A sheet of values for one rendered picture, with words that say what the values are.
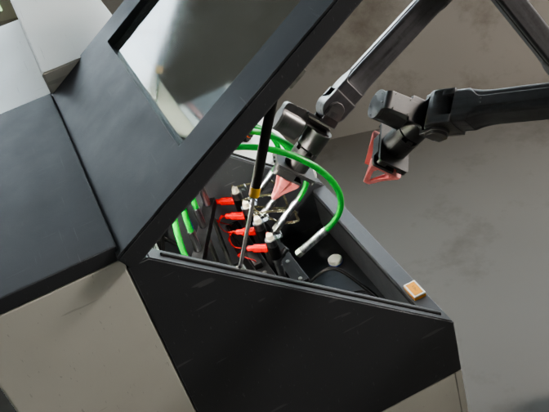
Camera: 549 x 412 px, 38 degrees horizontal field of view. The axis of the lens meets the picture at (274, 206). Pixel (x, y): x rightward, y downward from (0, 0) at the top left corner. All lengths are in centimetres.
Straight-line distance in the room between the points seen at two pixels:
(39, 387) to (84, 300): 19
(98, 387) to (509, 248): 221
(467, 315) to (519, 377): 35
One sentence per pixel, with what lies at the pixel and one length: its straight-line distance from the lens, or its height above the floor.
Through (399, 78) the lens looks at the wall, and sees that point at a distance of 411.
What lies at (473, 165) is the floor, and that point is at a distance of 385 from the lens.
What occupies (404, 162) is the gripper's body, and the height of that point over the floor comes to 136.
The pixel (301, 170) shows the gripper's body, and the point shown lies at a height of 127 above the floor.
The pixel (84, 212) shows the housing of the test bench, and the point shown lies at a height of 150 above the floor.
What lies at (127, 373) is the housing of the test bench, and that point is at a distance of 151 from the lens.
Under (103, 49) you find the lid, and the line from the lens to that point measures 186.
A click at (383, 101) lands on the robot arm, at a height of 151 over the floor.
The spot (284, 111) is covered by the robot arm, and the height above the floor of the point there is 141.
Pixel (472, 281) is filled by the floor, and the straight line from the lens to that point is 325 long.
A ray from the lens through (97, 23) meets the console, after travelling 211.
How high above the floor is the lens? 225
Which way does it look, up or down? 35 degrees down
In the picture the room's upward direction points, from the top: 18 degrees counter-clockwise
